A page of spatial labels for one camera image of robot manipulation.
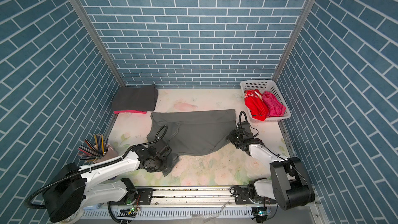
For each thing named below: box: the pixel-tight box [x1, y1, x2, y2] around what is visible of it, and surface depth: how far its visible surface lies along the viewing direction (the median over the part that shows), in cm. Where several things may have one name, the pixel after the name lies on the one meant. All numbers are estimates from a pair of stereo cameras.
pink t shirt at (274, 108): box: [262, 90, 287, 118], surface depth 103 cm
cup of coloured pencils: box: [77, 133, 119, 164], surface depth 79 cm
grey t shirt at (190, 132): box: [146, 108, 238, 177], surface depth 98 cm
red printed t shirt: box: [244, 89, 268, 122], surface depth 97 cm
